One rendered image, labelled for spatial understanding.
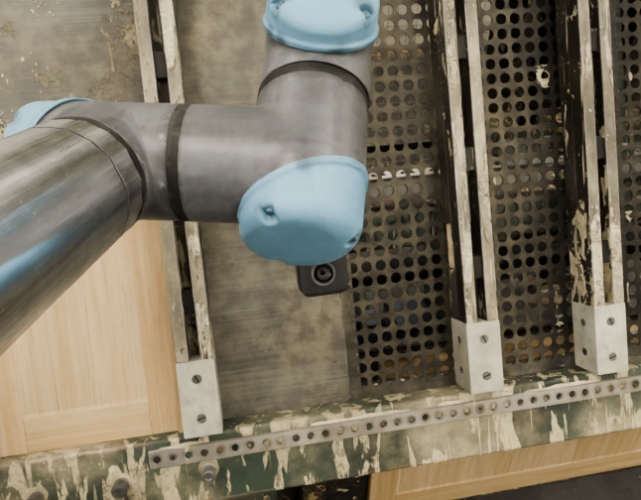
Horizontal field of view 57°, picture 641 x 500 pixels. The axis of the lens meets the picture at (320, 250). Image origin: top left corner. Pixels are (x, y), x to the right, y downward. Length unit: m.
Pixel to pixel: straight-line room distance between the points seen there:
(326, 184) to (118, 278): 0.73
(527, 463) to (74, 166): 1.57
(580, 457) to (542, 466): 0.11
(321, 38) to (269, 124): 0.07
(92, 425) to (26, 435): 0.10
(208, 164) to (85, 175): 0.08
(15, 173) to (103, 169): 0.06
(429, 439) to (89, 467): 0.57
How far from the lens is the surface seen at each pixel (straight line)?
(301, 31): 0.39
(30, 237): 0.25
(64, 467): 1.09
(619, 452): 1.90
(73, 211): 0.28
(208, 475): 1.04
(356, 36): 0.39
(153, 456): 1.05
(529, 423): 1.18
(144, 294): 1.02
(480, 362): 1.08
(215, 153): 0.35
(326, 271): 0.52
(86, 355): 1.06
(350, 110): 0.37
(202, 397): 1.00
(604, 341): 1.18
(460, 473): 1.68
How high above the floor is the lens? 1.72
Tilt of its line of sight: 35 degrees down
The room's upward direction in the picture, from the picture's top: straight up
